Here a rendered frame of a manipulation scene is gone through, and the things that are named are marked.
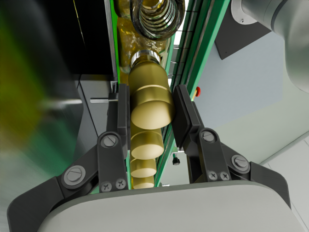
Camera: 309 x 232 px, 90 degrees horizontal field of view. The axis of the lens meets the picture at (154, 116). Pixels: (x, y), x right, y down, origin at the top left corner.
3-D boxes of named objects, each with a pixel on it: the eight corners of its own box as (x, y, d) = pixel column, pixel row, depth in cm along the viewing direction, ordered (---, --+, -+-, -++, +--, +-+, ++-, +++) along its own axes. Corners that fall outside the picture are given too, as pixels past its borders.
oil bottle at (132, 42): (120, -21, 26) (114, 32, 13) (152, -17, 27) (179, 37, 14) (121, 16, 31) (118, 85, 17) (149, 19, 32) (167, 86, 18)
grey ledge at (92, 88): (85, 60, 47) (77, 84, 40) (115, 61, 48) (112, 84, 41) (115, 174, 119) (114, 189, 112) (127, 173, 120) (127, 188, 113)
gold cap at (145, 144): (128, 109, 17) (129, 145, 14) (161, 108, 17) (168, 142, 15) (129, 128, 19) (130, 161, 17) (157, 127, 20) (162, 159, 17)
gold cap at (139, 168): (157, 138, 22) (161, 168, 19) (148, 150, 25) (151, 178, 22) (133, 136, 21) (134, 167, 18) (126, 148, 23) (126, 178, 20)
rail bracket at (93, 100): (93, 73, 40) (84, 112, 32) (120, 73, 41) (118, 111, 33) (96, 85, 43) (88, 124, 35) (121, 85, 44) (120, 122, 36)
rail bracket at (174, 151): (168, 132, 66) (174, 162, 57) (184, 131, 67) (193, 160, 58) (166, 137, 69) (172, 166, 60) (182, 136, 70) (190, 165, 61)
